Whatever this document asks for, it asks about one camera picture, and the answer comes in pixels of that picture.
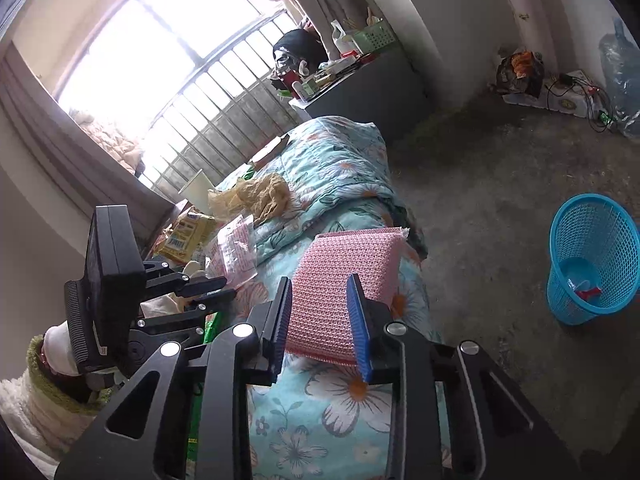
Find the clear packet with red print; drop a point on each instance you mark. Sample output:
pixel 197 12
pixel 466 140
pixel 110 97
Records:
pixel 232 250

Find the pink mesh sponge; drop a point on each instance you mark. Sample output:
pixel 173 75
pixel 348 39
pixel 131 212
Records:
pixel 340 280

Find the large clear water jug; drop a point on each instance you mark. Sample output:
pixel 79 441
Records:
pixel 622 75

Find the blue plastic mesh basket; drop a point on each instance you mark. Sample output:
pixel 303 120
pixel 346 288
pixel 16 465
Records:
pixel 575 240

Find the white crumpled cloth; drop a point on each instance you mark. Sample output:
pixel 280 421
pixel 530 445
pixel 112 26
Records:
pixel 194 267

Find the yellow snack packet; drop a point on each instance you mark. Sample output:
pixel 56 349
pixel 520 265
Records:
pixel 185 235

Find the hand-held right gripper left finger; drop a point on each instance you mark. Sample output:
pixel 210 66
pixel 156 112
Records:
pixel 281 340

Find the fluffy beige jacket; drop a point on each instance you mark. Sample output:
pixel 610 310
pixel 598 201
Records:
pixel 107 137

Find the green snack packet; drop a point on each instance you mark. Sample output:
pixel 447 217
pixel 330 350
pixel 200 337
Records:
pixel 212 327

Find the dark floor rubbish bag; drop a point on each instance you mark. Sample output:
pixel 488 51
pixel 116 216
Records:
pixel 520 72

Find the flat white cardboard box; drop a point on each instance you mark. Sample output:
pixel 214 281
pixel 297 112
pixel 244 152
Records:
pixel 565 102

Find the red bottle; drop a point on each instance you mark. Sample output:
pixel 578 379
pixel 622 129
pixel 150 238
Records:
pixel 288 79

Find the red white wrapper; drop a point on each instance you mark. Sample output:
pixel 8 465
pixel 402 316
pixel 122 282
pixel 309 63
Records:
pixel 585 288

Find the floral blanket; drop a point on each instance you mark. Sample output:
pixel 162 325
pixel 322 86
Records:
pixel 330 175

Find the green plastic basket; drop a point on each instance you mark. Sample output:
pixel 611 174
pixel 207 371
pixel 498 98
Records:
pixel 375 37

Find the wooden chopsticks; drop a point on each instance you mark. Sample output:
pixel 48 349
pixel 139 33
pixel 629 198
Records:
pixel 371 17

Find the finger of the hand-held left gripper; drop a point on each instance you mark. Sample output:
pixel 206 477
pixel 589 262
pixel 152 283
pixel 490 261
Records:
pixel 187 316
pixel 200 287

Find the metal window railing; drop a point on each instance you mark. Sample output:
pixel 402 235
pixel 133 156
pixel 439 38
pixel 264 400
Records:
pixel 215 110

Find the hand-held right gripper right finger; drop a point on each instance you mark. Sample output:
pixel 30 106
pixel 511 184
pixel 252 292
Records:
pixel 359 330

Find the small grey table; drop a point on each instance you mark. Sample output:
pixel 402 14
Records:
pixel 370 95

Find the person's left hand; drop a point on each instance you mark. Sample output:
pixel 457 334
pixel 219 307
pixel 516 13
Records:
pixel 56 352

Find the yellow-brown plastic bag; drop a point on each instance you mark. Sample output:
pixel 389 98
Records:
pixel 255 195

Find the small white bottle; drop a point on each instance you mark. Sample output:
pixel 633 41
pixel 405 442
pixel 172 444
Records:
pixel 301 91

